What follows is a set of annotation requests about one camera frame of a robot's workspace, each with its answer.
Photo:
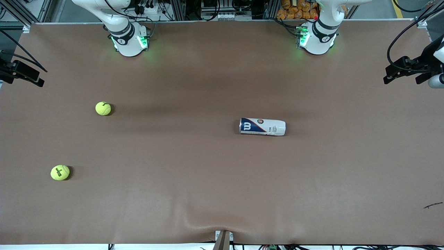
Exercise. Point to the white power strip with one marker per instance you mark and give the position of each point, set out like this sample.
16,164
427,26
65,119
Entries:
227,16

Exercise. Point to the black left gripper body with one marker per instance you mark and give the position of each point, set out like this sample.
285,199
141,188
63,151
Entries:
421,64

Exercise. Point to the blue white tennis ball can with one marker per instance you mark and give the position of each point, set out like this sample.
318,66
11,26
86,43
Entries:
274,127

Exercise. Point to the grey metal mount bracket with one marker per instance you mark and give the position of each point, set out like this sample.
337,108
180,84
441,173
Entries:
222,243

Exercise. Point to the thin black scrap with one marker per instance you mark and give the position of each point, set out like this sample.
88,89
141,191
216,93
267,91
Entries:
433,205

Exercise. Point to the yellow tennis ball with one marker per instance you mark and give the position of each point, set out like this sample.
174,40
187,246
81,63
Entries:
60,172
103,108

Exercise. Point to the orange bread pile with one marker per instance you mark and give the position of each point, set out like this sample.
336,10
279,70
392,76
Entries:
298,10

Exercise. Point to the aluminium frame strut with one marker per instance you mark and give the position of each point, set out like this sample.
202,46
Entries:
422,23
45,10

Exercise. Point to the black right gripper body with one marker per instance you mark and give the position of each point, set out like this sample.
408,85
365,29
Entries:
7,70

